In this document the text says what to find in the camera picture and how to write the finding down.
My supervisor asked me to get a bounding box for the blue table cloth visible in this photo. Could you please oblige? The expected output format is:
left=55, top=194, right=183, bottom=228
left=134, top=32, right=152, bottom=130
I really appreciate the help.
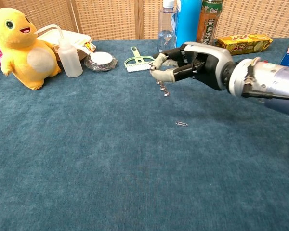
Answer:
left=0, top=37, right=289, bottom=231

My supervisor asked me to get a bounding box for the green tea drink bottle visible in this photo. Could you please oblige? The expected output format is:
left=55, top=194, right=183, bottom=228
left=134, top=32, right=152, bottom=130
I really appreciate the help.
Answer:
left=196, top=0, right=224, bottom=46

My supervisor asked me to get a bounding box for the red yellow sauce packet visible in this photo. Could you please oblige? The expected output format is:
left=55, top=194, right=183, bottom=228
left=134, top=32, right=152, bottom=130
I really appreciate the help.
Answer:
left=82, top=41, right=97, bottom=53

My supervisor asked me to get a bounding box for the green plastic brush scraper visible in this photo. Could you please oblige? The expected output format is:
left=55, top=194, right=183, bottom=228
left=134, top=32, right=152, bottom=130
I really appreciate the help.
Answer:
left=124, top=46, right=157, bottom=73

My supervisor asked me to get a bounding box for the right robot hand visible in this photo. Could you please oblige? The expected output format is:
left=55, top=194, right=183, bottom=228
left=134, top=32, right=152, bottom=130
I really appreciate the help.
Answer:
left=149, top=41, right=235, bottom=91

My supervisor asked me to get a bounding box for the silver bead chain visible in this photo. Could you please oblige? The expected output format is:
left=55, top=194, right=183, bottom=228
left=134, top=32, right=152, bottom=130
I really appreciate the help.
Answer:
left=149, top=62, right=171, bottom=97

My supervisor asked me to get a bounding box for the round tin with white lid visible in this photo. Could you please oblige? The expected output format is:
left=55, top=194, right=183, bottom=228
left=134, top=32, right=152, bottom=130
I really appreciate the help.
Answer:
left=84, top=51, right=118, bottom=72

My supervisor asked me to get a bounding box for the blue cylindrical bottle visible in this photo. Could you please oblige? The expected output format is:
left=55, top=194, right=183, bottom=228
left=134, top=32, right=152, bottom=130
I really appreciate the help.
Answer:
left=175, top=0, right=203, bottom=48

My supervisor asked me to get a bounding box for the yellow plush dinosaur toy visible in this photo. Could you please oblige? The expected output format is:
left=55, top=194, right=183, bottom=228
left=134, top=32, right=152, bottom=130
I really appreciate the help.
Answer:
left=0, top=7, right=62, bottom=91

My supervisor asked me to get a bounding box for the woven rattan folding screen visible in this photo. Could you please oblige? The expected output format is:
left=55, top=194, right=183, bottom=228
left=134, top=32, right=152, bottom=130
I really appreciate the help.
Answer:
left=0, top=0, right=289, bottom=41

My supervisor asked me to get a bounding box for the white squeeze wash bottle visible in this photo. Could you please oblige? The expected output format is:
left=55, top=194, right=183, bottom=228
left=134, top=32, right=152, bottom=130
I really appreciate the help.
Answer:
left=34, top=24, right=84, bottom=78

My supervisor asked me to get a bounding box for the white takeout food container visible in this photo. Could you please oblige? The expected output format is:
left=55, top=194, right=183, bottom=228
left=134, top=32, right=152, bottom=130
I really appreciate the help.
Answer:
left=37, top=29, right=92, bottom=62

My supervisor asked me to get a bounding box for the clear plastic water bottle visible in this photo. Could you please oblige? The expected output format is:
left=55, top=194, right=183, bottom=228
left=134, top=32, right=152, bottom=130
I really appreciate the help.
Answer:
left=157, top=0, right=177, bottom=52

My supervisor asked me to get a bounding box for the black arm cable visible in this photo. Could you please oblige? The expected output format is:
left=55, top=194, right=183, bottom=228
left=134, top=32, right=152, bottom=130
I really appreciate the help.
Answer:
left=241, top=57, right=289, bottom=101

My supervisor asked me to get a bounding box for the yellow snack biscuit package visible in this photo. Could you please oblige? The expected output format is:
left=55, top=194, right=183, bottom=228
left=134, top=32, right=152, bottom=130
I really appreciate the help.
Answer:
left=215, top=33, right=274, bottom=56

